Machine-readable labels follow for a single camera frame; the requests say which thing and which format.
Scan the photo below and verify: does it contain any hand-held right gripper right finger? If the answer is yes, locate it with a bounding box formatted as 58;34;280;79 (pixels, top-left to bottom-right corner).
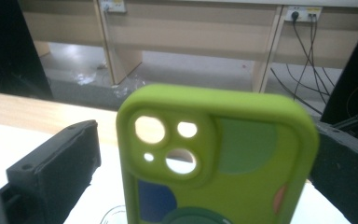
310;120;358;224

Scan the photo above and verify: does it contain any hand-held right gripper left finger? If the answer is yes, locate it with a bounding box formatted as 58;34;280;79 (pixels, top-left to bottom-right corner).
5;119;103;224

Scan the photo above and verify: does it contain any green snack packet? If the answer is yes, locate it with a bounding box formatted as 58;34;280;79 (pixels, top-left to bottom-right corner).
116;83;321;224

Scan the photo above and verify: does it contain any flat clear plastic wrapper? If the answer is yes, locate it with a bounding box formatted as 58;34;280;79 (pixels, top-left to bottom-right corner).
70;69;98;87

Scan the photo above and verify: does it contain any black curtain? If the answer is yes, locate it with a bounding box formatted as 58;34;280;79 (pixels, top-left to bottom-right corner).
0;0;54;101
319;8;358;147

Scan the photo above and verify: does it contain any small clear plastic wrapper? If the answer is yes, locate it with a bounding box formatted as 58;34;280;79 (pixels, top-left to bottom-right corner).
111;76;147;98

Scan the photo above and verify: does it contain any white power socket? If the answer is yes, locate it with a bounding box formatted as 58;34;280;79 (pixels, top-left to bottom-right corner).
100;0;128;14
284;6;323;23

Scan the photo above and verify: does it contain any light wooden desk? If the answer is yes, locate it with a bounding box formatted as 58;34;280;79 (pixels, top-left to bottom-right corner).
18;0;358;94

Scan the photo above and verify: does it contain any bundle of black cables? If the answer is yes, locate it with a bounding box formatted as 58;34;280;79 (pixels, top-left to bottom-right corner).
269;11;338;117

